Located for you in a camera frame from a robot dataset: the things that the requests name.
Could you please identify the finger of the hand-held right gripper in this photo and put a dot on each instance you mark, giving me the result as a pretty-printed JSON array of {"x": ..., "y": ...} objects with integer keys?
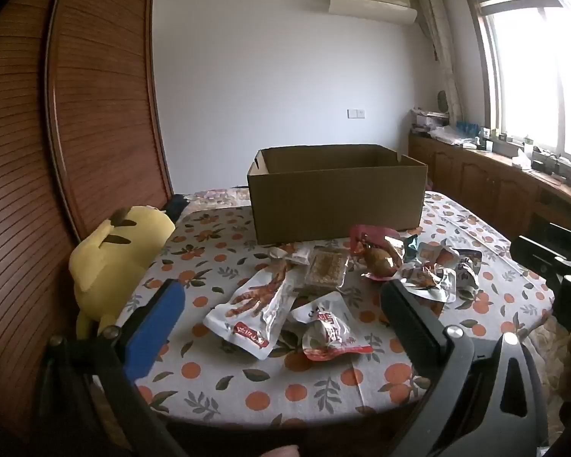
[{"x": 533, "y": 250}]

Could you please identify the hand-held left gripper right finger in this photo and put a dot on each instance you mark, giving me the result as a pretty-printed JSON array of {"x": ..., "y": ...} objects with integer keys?
[{"x": 409, "y": 319}]

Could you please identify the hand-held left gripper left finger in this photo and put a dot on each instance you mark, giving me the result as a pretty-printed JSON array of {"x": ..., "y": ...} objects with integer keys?
[{"x": 154, "y": 328}]

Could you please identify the silver blue print snack packet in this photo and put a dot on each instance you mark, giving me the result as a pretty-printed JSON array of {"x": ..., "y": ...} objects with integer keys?
[{"x": 468, "y": 269}]

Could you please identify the pink drumstick packet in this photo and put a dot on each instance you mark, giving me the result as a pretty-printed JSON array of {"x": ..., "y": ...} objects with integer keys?
[{"x": 378, "y": 257}]

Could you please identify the teal snack packet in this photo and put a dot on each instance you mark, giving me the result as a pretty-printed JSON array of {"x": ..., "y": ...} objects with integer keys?
[{"x": 413, "y": 245}]

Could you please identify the red and white snack packet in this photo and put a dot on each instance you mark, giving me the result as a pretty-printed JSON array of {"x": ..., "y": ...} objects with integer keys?
[{"x": 328, "y": 328}]

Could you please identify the clear brown cake packet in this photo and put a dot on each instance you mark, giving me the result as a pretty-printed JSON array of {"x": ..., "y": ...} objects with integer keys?
[{"x": 326, "y": 269}]

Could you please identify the white chicken feet packet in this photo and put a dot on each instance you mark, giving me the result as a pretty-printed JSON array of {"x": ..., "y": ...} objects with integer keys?
[{"x": 252, "y": 309}]

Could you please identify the small white snack packet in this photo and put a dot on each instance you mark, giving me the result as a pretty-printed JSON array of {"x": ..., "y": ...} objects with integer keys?
[{"x": 290, "y": 256}]

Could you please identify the brown cardboard box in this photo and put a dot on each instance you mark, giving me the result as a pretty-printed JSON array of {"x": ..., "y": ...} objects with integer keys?
[{"x": 333, "y": 204}]

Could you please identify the tan floral blanket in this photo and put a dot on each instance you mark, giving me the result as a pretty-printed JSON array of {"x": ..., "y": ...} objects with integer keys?
[{"x": 566, "y": 357}]

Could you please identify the yellow plush toy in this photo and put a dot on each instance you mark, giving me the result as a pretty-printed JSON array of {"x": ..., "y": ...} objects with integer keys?
[{"x": 109, "y": 266}]

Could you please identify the long wooden cabinet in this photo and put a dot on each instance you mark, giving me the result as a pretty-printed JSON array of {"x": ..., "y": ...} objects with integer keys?
[{"x": 485, "y": 181}]

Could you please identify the white tissue pack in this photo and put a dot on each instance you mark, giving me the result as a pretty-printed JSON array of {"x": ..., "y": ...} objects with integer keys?
[{"x": 522, "y": 158}]

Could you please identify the orange print bedsheet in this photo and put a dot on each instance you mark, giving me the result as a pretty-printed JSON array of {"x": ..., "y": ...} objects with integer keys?
[{"x": 247, "y": 381}]

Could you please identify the dark cloth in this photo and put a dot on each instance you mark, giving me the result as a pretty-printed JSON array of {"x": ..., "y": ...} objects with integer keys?
[{"x": 177, "y": 203}]

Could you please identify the row of blue bottles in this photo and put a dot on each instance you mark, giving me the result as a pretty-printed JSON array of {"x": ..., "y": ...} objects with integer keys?
[{"x": 468, "y": 128}]

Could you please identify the white plastic bag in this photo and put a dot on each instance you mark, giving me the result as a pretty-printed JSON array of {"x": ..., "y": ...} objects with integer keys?
[{"x": 452, "y": 135}]

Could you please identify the pink floral quilt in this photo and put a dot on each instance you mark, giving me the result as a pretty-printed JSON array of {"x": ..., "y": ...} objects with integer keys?
[{"x": 219, "y": 197}]

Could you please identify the stack of small boxes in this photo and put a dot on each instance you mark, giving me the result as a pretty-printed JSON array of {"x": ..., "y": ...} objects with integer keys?
[{"x": 428, "y": 121}]

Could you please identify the wooden framed window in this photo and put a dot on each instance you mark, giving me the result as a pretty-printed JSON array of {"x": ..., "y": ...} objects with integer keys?
[{"x": 537, "y": 66}]

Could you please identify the pale patterned curtain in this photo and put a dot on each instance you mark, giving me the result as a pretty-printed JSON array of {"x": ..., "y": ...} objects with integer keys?
[{"x": 440, "y": 47}]

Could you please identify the wooden louvred wardrobe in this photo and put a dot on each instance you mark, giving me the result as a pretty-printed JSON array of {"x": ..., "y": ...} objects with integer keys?
[{"x": 100, "y": 104}]

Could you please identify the white air conditioner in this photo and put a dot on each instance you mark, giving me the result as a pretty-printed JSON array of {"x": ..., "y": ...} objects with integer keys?
[{"x": 371, "y": 2}]

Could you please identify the white wall switch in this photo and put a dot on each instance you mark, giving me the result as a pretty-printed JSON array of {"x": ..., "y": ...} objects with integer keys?
[{"x": 356, "y": 113}]

